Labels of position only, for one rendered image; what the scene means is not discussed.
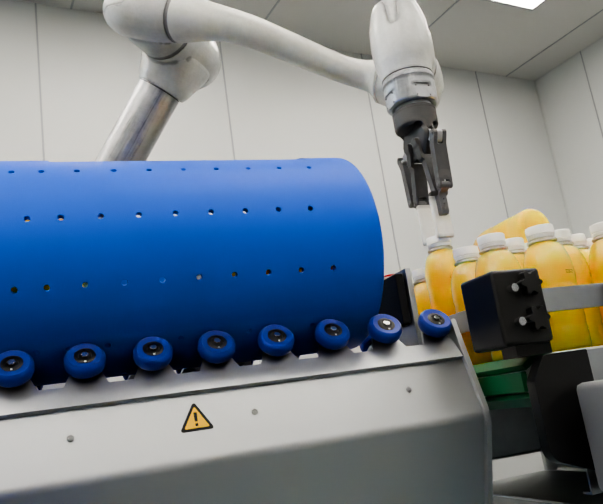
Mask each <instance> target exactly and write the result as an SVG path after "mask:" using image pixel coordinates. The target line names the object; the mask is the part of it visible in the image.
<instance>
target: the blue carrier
mask: <svg viewBox="0 0 603 504"><path fill-rule="evenodd" d="M243 211H245V212H246V213H243ZM209 213H212V215H210V214H209ZM173 214H177V216H174V215H173ZM137 215H139V216H141V217H137ZM98 217H103V218H102V219H99V218H98ZM60 218H62V219H63V220H58V219H60ZM25 220H30V221H28V222H26V221H25ZM332 265H333V269H332V270H331V266H332ZM299 268H302V271H301V272H299ZM267 270H269V271H270V272H269V274H266V271H267ZM233 272H235V273H236V276H234V277H232V273H233ZM199 274H200V275H201V278H200V279H197V278H196V277H197V275H199ZM84 282H86V283H88V286H87V287H83V286H82V284H83V283H84ZM383 284H384V247H383V237H382V230H381V224H380V219H379V215H378V211H377V207H376V204H375V201H374V198H373V195H372V192H371V190H370V188H369V186H368V184H367V182H366V180H365V178H364V177H363V175H362V174H361V172H360V171H359V170H358V169H357V167H356V166H355V165H353V164H352V163H351V162H349V161H347V160H345V159H342V158H299V159H282V160H186V161H89V162H49V161H0V354H1V353H3V352H6V351H10V350H20V351H24V352H26V353H28V354H29V355H30V356H31V357H32V358H33V360H34V364H35V371H34V374H33V376H32V378H31V381H32V383H33V384H34V386H42V385H50V384H59V383H66V381H67V379H68V377H69V374H68V373H67V372H66V370H65V368H64V356H65V354H66V352H67V351H68V350H69V349H70V348H71V347H73V346H75V345H77V344H81V343H92V344H96V345H98V346H99V347H101V348H102V349H103V351H104V352H105V355H106V365H105V367H104V369H103V371H102V372H103V374H104V375H105V377H106V378H110V377H119V376H127V375H136V372H137V369H138V366H137V365H136V363H135V362H134V360H133V349H134V346H135V345H136V343H137V342H138V341H140V340H141V339H143V338H146V337H151V336H155V337H161V338H163V339H165V340H167V341H168V342H169V343H170V344H171V346H172V349H173V356H172V360H171V362H170V363H169V365H170V366H171V368H172V369H173V370H179V369H187V368H195V367H201V364H202V360H203V359H202V358H201V357H200V355H199V353H198V350H197V347H198V340H199V339H200V337H201V336H202V335H203V334H204V333H206V332H208V331H212V330H220V331H224V332H226V333H228V334H230V335H231V336H232V337H233V339H234V341H235V344H236V347H235V353H234V355H233V356H232V359H233V360H234V361H235V362H236V363H239V362H247V361H256V360H262V354H263V351H262V350H261V349H260V347H259V345H258V336H259V332H260V331H261V330H262V329H263V328H264V327H265V326H268V325H273V324H276V325H282V326H284V327H286V328H288V329H289V330H290V331H291V332H292V333H293V335H294V340H295V341H294V346H293V349H292V350H291V352H292V353H293V354H294V355H295V356H299V355H307V354H316V353H318V351H319V344H318V343H317V341H316V339H315V336H314V332H315V328H316V326H317V324H318V323H319V322H320V321H322V320H325V319H335V320H338V321H340V322H342V323H344V324H345V325H346V326H347V327H348V329H349V332H350V338H349V341H348V344H347V345H346V346H347V347H348V348H349V349H353V348H356V347H358V346H359V345H361V344H362V343H363V342H364V341H365V340H366V339H367V337H368V336H369V333H368V323H369V320H370V319H371V318H372V317H373V316H374V315H377V314H378V313H379V309H380V305H381V300H382V293H383ZM45 285H49V287H50V289H49V290H45V289H44V288H43V287H44V286H45ZM13 287H16V288H17V290H18V291H17V292H12V291H11V288H13Z"/></svg>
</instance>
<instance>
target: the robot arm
mask: <svg viewBox="0 0 603 504"><path fill-rule="evenodd" d="M103 15H104V18H105V20H106V22H107V24H108V25H109V26H110V27H111V28H112V29H113V30H114V31H115V32H117V33H118V34H120V35H121V36H125V37H128V38H129V40H130V41H131V42H132V43H133V44H134V45H136V46H137V47H138V48H139V49H140V50H142V57H141V62H140V67H139V78H140V80H139V82H138V84H137V85H136V87H135V89H134V91H133V93H132V94H131V96H130V98H129V100H128V102H127V103H126V105H125V107H124V109H123V111H122V112H121V114H120V116H119V118H118V120H117V121H116V123H115V125H114V127H113V129H112V130H111V132H110V134H109V136H108V138H107V139H106V141H105V143H104V145H103V147H102V148H101V150H100V152H99V154H98V156H97V157H96V159H95V161H146V160H147V159H148V157H149V155H150V153H151V151H152V150H153V148H154V146H155V144H156V142H157V141H158V139H159V137H160V135H161V133H162V132H163V130H164V128H165V126H166V124H167V123H168V121H169V119H170V117H171V116H172V114H173V112H174V110H175V108H176V107H177V105H178V103H179V102H181V103H183V102H185V101H186V100H188V99H189V98H190V97H191V96H192V95H193V94H194V93H195V92H196V91H198V90H199V89H202V88H205V87H207V86H208V85H210V84H211V83H212V82H213V81H214V80H215V79H216V78H217V76H218V74H219V71H220V67H221V58H220V53H219V49H218V46H217V44H216V42H215V41H220V42H229V43H234V44H238V45H241V46H245V47H248V48H251V49H254V50H256V51H259V52H262V53H264V54H267V55H269V56H272V57H274V58H277V59H280V60H282V61H285V62H287V63H290V64H292V65H295V66H297V67H300V68H303V69H305V70H308V71H310V72H313V73H315V74H318V75H321V76H323V77H326V78H328V79H331V80H334V81H336V82H339V83H342V84H345V85H348V86H351V87H354V88H358V89H361V90H364V91H366V92H368V93H369V94H370V95H371V96H372V97H373V99H374V101H375V103H378V104H381V105H383V106H386V109H387V112H388V114H389V115H390V116H392V119H393V124H394V130H395V134H396V135H397V136H398V137H400V138H401V139H402V140H403V150H404V155H403V157H402V158H398V159H397V164H398V166H399V168H400V171H401V175H402V180H403V185H404V189H405V194H406V198H407V203H408V207H409V208H415V209H416V210H417V214H418V220H419V226H420V231H421V237H422V242H423V246H427V243H426V239H427V238H429V237H431V236H435V235H436V237H437V239H438V238H453V237H454V232H453V227H452V222H451V217H450V212H449V206H448V201H447V195H448V189H449V188H452V187H453V180H452V174H451V168H450V162H449V156H448V150H447V144H446V138H447V131H446V129H437V127H438V124H439V123H438V118H437V113H436V108H437V107H438V105H439V103H440V99H441V95H442V92H443V89H444V83H443V76H442V71H441V68H440V66H439V63H438V61H437V59H436V58H435V55H434V47H433V42H432V37H431V33H430V31H429V30H428V26H427V23H426V19H425V17H424V15H423V13H422V11H421V9H420V7H419V6H418V4H417V3H416V1H415V0H382V1H380V2H379V3H378V4H376V5H375V6H374V8H373V10H372V13H371V19H370V30H369V36H370V45H371V52H372V57H373V60H362V59H356V58H352V57H348V56H345V55H342V54H340V53H337V52H335V51H333V50H330V49H328V48H326V47H324V46H322V45H320V44H317V43H315V42H313V41H311V40H309V39H306V38H304V37H302V36H300V35H298V34H296V33H293V32H291V31H289V30H287V29H285V28H282V27H280V26H278V25H276V24H274V23H271V22H269V21H267V20H264V19H262V18H259V17H257V16H254V15H252V14H249V13H246V12H243V11H240V10H237V9H233V8H230V7H227V6H223V5H220V4H217V3H214V2H211V1H208V0H104V3H103ZM414 163H422V164H414ZM444 179H446V181H445V180H444ZM427 181H428V183H427ZM428 184H429V188H430V191H431V192H429V194H428ZM429 196H435V197H430V198H429ZM429 202H430V204H429Z"/></svg>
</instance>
